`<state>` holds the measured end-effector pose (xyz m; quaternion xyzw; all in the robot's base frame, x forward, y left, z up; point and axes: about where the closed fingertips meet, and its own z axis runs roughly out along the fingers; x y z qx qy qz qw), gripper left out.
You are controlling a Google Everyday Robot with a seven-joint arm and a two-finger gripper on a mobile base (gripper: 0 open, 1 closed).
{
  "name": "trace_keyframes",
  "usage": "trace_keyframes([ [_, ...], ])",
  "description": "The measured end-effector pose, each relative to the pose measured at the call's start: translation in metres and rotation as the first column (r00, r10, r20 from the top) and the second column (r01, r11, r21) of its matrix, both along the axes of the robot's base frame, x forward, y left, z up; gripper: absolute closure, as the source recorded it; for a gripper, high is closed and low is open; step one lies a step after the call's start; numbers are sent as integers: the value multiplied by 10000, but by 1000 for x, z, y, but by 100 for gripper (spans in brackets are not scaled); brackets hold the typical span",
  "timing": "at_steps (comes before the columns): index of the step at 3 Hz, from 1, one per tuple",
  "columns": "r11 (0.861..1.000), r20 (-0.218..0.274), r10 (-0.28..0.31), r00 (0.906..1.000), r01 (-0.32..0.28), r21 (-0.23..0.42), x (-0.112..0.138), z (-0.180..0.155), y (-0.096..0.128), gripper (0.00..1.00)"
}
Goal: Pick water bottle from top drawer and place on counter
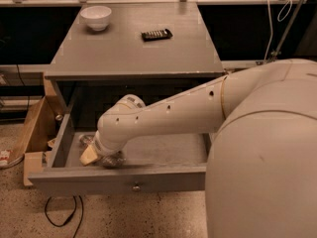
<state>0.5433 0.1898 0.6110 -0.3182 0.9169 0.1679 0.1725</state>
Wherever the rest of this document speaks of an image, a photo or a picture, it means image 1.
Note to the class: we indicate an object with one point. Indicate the brown cardboard box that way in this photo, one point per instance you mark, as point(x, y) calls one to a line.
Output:
point(39, 127)

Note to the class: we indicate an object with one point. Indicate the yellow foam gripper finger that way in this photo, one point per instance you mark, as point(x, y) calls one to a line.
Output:
point(89, 156)

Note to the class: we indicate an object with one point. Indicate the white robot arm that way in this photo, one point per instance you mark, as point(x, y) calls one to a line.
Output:
point(261, 175)

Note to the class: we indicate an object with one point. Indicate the grey open top drawer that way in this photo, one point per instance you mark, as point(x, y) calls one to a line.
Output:
point(156, 163)

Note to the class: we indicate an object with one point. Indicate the grey wooden cabinet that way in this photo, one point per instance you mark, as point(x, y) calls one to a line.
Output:
point(119, 52)

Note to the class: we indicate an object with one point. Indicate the white ceramic bowl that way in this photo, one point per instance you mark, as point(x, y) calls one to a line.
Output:
point(96, 18)

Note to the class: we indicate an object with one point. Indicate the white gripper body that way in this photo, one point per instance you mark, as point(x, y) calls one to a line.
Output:
point(105, 148)

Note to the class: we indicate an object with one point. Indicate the round metal drawer knob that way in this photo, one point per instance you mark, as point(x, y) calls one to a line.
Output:
point(136, 187)

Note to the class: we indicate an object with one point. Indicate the slanted metal pole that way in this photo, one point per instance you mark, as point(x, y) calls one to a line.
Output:
point(274, 53)

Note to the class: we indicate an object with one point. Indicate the red white packet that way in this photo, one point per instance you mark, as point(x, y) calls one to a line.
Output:
point(4, 157)

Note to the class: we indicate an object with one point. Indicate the clear plastic water bottle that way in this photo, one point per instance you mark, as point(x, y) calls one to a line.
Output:
point(109, 162)

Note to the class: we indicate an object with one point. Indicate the black remote control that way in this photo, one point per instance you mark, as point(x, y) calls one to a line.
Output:
point(156, 35)

